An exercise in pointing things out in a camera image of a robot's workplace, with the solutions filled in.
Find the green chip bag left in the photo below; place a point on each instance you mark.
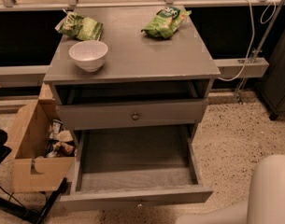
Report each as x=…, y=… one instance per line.
x=80, y=27

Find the green chip bag right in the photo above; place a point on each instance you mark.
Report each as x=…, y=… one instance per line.
x=166, y=22

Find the grey drawer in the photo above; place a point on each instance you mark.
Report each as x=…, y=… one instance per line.
x=135, y=167
x=133, y=114

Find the white ceramic bowl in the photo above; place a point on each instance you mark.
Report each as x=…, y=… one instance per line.
x=89, y=55

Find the slanted metal pole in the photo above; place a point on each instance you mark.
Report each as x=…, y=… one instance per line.
x=269, y=16

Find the snack packages in box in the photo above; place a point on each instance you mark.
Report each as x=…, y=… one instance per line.
x=60, y=143

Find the dark cabinet at right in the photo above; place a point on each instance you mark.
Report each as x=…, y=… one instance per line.
x=272, y=86

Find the grey wooden drawer cabinet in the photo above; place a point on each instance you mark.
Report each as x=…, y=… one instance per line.
x=138, y=68

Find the metal railing frame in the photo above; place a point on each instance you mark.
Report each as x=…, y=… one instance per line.
x=142, y=0

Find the green chip bag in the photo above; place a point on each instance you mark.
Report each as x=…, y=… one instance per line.
x=80, y=27
x=166, y=22

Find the open cardboard box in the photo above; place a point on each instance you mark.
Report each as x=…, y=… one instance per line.
x=28, y=139

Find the black stand base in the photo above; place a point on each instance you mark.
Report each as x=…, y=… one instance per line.
x=18, y=209

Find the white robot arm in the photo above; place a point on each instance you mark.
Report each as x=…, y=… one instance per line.
x=266, y=202

